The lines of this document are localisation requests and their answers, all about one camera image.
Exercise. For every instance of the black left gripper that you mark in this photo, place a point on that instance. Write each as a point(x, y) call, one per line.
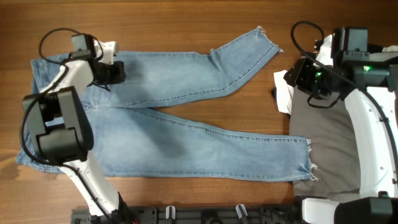
point(119, 74)

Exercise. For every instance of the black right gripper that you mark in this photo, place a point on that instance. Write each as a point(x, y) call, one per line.
point(300, 71)

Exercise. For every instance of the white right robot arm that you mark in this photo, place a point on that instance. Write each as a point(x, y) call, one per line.
point(366, 83)

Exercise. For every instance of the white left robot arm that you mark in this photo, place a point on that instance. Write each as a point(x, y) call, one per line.
point(60, 132)

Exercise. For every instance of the grey shorts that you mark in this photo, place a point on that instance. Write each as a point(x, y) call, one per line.
point(334, 150)

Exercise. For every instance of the black and grey mesh garment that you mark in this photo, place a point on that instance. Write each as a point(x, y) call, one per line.
point(379, 51)

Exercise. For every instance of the black base rail with clips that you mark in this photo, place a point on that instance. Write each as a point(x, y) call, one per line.
point(265, 214)

